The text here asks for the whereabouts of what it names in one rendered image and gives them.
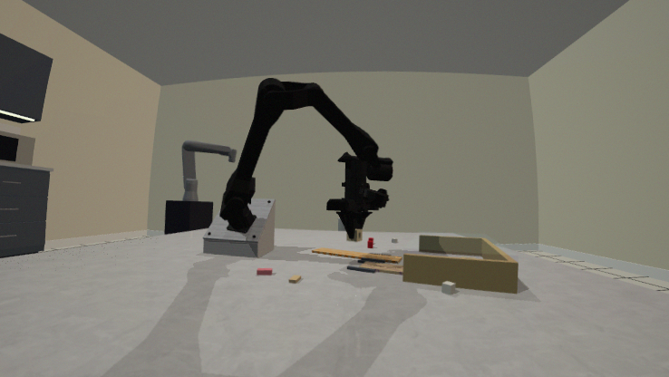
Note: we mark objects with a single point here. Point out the tan strip with purple zigzag lines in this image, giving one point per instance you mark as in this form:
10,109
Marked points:
385,268

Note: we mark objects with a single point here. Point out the tan strip with orange polka dots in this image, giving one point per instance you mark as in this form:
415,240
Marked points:
357,255

